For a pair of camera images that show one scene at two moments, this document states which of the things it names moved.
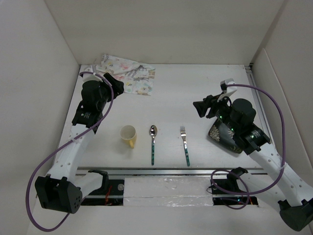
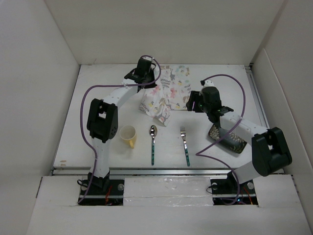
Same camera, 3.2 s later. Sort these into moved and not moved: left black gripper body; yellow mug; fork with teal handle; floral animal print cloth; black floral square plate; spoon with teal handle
Moved: floral animal print cloth; left black gripper body
Not moved: fork with teal handle; black floral square plate; yellow mug; spoon with teal handle
